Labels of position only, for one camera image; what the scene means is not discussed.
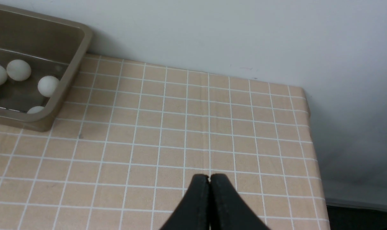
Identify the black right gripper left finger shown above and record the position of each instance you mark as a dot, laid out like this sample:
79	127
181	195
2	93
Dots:
192	211

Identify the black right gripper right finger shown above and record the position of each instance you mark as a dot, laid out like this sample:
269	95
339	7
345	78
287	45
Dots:
228	211

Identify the beige grid tablecloth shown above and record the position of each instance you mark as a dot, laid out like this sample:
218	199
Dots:
130	136

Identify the olive green plastic bin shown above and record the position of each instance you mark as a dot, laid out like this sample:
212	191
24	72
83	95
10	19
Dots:
52	47

